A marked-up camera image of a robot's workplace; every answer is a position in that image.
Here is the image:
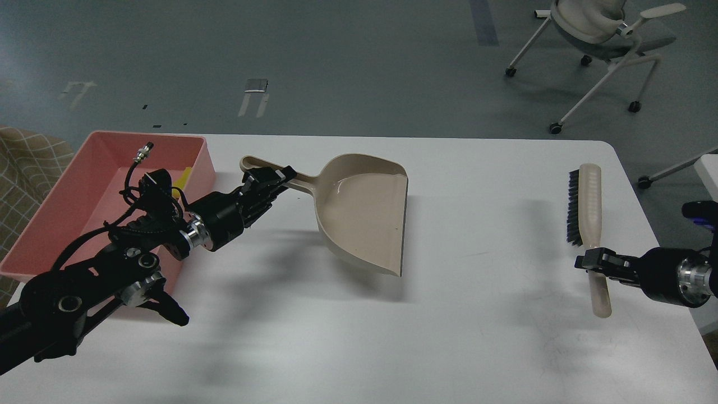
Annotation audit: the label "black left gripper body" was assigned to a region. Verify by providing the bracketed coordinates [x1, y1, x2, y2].
[188, 186, 279, 251]

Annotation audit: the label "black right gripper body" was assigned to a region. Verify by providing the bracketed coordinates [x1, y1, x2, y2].
[612, 247, 713, 309]

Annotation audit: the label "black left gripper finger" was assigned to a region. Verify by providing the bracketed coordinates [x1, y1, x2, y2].
[242, 168, 284, 196]
[270, 166, 297, 194]

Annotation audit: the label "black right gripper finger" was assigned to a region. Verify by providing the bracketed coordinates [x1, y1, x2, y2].
[588, 266, 635, 286]
[574, 247, 635, 270]

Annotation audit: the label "beige hand brush black bristles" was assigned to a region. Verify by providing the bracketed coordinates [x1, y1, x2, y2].
[567, 163, 612, 319]

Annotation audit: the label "beige plastic dustpan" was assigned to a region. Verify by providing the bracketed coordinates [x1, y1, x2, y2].
[240, 154, 409, 278]

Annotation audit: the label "yellow green sponge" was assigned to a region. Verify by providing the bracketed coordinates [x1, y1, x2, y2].
[171, 167, 192, 200]

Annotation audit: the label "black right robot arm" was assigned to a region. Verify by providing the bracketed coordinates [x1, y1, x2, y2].
[574, 200, 717, 309]

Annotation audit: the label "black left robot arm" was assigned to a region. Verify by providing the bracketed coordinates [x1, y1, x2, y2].
[1, 143, 297, 374]

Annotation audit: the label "pink plastic bin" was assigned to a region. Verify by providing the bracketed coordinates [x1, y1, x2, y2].
[2, 131, 216, 282]

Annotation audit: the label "white office chair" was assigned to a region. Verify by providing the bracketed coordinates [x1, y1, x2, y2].
[504, 1, 687, 135]

